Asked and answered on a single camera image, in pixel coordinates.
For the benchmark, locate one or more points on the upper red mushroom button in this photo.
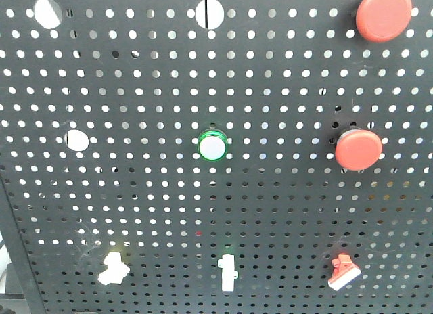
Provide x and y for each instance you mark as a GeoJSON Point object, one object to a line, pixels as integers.
{"type": "Point", "coordinates": [382, 20]}

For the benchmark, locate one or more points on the green illuminated push button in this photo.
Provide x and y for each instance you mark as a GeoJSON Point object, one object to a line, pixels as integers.
{"type": "Point", "coordinates": [212, 144]}

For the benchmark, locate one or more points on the lower red mushroom button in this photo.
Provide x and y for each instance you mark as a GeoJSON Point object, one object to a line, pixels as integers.
{"type": "Point", "coordinates": [358, 149]}

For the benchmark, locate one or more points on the red mushroom button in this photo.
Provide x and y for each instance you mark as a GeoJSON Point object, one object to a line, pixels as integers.
{"type": "Point", "coordinates": [382, 20]}
{"type": "Point", "coordinates": [358, 149]}

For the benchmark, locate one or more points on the yellow-white rotary switch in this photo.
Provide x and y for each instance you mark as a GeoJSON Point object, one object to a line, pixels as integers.
{"type": "Point", "coordinates": [116, 269]}

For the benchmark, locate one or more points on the red rotary switch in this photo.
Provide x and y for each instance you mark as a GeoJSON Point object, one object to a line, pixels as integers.
{"type": "Point", "coordinates": [344, 271]}

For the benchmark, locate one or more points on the black perforated pegboard panel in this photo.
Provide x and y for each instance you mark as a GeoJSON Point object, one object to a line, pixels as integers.
{"type": "Point", "coordinates": [102, 103]}

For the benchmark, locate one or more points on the white middle rotary switch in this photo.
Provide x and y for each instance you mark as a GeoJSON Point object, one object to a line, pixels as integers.
{"type": "Point", "coordinates": [228, 272]}

